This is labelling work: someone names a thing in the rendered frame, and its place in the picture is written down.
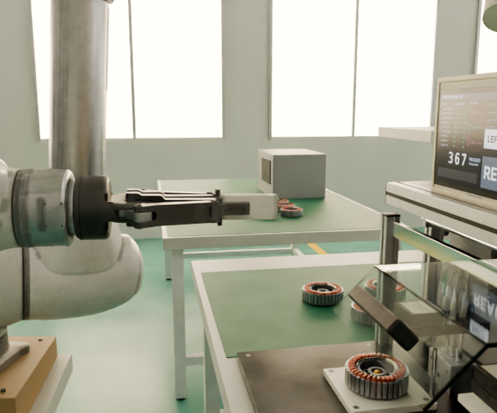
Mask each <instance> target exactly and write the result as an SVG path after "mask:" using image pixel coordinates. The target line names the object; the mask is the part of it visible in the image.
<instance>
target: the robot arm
mask: <svg viewBox="0 0 497 413"><path fill-rule="evenodd" d="M114 2H115V0H50V54H49V167H48V169H32V168H26V169H15V168H9V167H7V165H6V163H5V162H4V161H2V160H1V159H0V373H1V372H2V371H4V370H5V369H6V368H7V367H8V366H9V365H10V364H11V363H12V362H14V361H15V360H16V359H17V358H19V357H20V356H22V355H24V354H26V353H28V352H29V351H30V344H29V343H27V342H13V341H8V334H7V326H8V325H13V324H15V323H17V322H20V321H22V320H60V319H70V318H77V317H83V316H88V315H96V314H99V313H103V312H105V311H110V310H111V309H114V308H116V307H118V306H121V305H123V304H125V303H127V302H128V301H129V300H130V299H131V298H132V297H133V296H134V295H135V294H137V293H138V291H139V290H140V287H141V283H142V280H143V273H144V261H143V256H142V253H141V251H140V250H139V247H138V245H137V243H136V242H135V241H134V240H133V239H132V237H131V236H129V235H127V234H121V231H120V227H119V223H126V226H128V227H134V228H135V229H145V228H150V227H156V226H168V225H193V224H206V223H212V224H215V223H217V225H218V226H220V225H222V220H276V219H277V210H278V196H277V195H276V194H275V193H221V190H220V189H219V188H215V193H214V194H213V193H212V192H206V193H205V192H181V191H157V190H148V189H145V188H142V189H140V188H128V189H127V193H118V194H112V186H111V181H110V179H109V178H108V177H107V176H106V175H105V158H106V124H107V86H108V52H109V18H110V8H109V5H110V4H113V3H114Z"/></svg>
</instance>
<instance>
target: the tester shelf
mask: <svg viewBox="0 0 497 413"><path fill-rule="evenodd" d="M385 203H387V204H389V205H391V206H393V207H397V208H399V209H401V210H404V211H407V212H409V213H412V214H414V215H416V216H420V217H422V218H424V219H427V220H430V221H432V222H435V223H437V224H439V225H443V226H444V227H447V228H449V229H452V230H455V231H457V232H459V233H461V234H465V235H467V236H469V237H472V238H475V239H477V240H480V241H482V242H484V243H488V244H489V245H492V246H494V247H497V210H495V209H491V208H489V207H485V206H480V205H477V204H475V203H471V202H466V201H464V200H460V199H457V198H454V197H450V196H446V195H444V194H440V193H435V192H432V191H431V181H408V182H406V181H402V182H386V184H385Z"/></svg>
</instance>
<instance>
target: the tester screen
mask: <svg viewBox="0 0 497 413"><path fill-rule="evenodd" d="M485 129H497V92H488V93H457V94H441V100H440V126H439V139H438V152H437V166H436V179H435V180H439V181H442V182H446V183H449V184H455V185H458V186H462V187H465V188H471V189H475V190H478V191H482V192H485V193H491V194H494V195H497V192H496V191H493V190H489V189H486V188H480V186H481V166H482V156H484V157H496V158H497V150H495V149H488V148H484V139H485ZM448 151H453V152H465V153H467V168H466V167H461V166H452V165H448V164H447V163H448ZM438 166H439V167H444V168H448V169H452V170H460V171H465V172H469V173H473V174H477V178H476V184H473V183H468V182H465V181H462V180H457V179H451V178H447V177H444V176H439V175H438Z"/></svg>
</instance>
